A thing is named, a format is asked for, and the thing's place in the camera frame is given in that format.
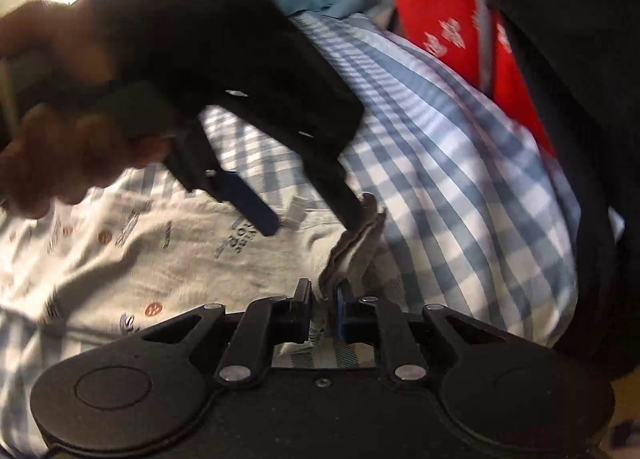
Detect red bag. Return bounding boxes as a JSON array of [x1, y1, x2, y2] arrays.
[[370, 0, 559, 161]]

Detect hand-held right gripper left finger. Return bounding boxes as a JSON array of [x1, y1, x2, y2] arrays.
[[140, 278, 315, 387]]

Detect dark cloth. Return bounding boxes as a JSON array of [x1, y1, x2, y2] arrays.
[[370, 0, 640, 381]]

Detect grey printed pants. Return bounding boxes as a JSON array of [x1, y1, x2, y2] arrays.
[[0, 164, 389, 371]]

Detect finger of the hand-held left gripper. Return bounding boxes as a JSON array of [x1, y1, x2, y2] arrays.
[[166, 118, 282, 237], [304, 152, 370, 231]]

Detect person's left hand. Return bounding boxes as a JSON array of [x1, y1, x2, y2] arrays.
[[0, 0, 174, 221]]

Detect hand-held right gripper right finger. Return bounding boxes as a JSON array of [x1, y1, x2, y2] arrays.
[[336, 280, 508, 386]]

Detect blue checked bed sheet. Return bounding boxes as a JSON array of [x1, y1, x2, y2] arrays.
[[0, 9, 583, 459]]

